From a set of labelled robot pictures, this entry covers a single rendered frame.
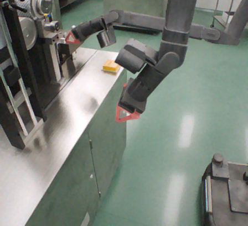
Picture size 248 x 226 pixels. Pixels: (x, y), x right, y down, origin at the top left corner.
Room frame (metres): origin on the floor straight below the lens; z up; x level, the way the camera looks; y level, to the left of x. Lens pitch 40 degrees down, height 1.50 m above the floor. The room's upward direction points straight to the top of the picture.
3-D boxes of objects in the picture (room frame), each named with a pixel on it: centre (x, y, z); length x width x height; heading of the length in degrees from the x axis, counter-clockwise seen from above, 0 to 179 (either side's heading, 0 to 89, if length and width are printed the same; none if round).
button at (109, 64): (0.98, 0.07, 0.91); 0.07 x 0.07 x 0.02; 71
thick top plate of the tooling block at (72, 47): (1.12, 0.43, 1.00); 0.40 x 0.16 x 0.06; 71
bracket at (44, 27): (0.86, 0.31, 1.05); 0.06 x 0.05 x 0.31; 71
